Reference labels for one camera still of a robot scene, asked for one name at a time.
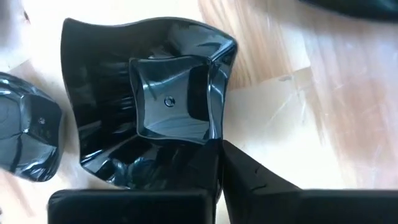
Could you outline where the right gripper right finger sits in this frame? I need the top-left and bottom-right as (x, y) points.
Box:
(222, 139), (398, 224)

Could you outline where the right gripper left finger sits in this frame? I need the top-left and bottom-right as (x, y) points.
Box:
(47, 139), (223, 224)

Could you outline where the black square wavy plate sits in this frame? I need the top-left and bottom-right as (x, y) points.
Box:
(60, 17), (239, 190)

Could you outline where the black leaf mini plate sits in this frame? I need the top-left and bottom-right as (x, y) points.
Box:
(0, 71), (63, 183)

